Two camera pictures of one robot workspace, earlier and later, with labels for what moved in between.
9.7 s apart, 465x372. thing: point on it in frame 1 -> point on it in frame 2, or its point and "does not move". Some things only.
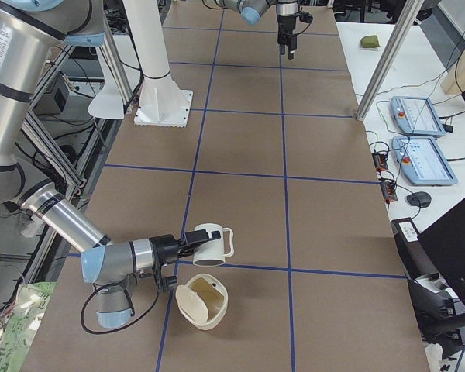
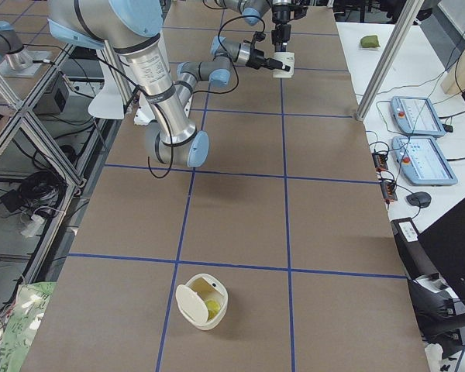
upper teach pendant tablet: (417, 115) does not move
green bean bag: (370, 41) does not move
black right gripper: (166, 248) -> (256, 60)
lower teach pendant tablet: (425, 160) does not move
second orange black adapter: (388, 191) does not move
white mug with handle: (212, 253) -> (287, 59)
